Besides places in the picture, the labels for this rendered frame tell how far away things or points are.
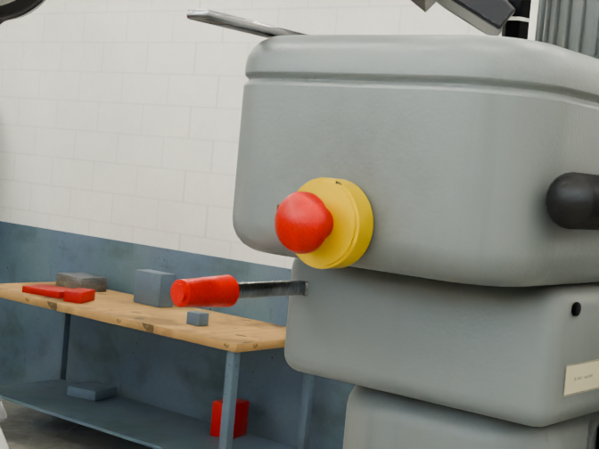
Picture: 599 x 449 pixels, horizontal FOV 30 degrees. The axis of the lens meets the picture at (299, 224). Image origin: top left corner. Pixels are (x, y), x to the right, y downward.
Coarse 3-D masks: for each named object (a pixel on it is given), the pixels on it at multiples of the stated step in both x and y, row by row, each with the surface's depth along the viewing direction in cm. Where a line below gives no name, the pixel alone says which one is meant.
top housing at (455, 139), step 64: (256, 64) 80; (320, 64) 76; (384, 64) 73; (448, 64) 70; (512, 64) 69; (576, 64) 72; (256, 128) 80; (320, 128) 76; (384, 128) 73; (448, 128) 70; (512, 128) 69; (576, 128) 72; (256, 192) 80; (384, 192) 73; (448, 192) 70; (512, 192) 69; (384, 256) 73; (448, 256) 70; (512, 256) 70; (576, 256) 74
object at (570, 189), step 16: (560, 176) 68; (576, 176) 68; (592, 176) 68; (560, 192) 68; (576, 192) 68; (592, 192) 67; (560, 208) 68; (576, 208) 68; (592, 208) 67; (560, 224) 68; (576, 224) 68; (592, 224) 68
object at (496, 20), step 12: (456, 0) 88; (468, 0) 88; (480, 0) 88; (492, 0) 88; (504, 0) 88; (480, 12) 88; (492, 12) 88; (504, 12) 88; (492, 24) 88; (504, 24) 89
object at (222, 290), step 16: (176, 288) 78; (192, 288) 78; (208, 288) 79; (224, 288) 80; (240, 288) 82; (256, 288) 84; (272, 288) 85; (288, 288) 87; (304, 288) 88; (176, 304) 78; (192, 304) 78; (208, 304) 79; (224, 304) 81
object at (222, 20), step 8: (192, 16) 77; (200, 16) 76; (208, 16) 76; (216, 16) 77; (224, 16) 77; (232, 16) 78; (216, 24) 79; (224, 24) 78; (232, 24) 78; (240, 24) 79; (248, 24) 80; (256, 24) 80; (264, 24) 81; (248, 32) 82; (256, 32) 81; (264, 32) 81; (272, 32) 82; (280, 32) 83; (288, 32) 83; (296, 32) 84
